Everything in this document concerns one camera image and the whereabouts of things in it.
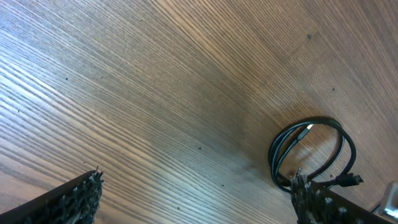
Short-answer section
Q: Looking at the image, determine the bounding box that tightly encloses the thin black usb cable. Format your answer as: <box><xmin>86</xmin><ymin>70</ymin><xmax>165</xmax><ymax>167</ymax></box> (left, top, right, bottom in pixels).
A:
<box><xmin>268</xmin><ymin>117</ymin><xmax>364</xmax><ymax>194</ymax></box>

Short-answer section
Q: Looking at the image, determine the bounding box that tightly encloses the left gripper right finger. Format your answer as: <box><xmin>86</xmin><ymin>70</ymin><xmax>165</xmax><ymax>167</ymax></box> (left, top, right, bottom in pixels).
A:
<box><xmin>290</xmin><ymin>171</ymin><xmax>395</xmax><ymax>224</ymax></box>

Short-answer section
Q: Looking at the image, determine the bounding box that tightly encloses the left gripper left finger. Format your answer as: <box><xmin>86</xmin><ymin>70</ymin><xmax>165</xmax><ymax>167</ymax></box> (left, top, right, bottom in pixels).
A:
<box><xmin>1</xmin><ymin>170</ymin><xmax>103</xmax><ymax>224</ymax></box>

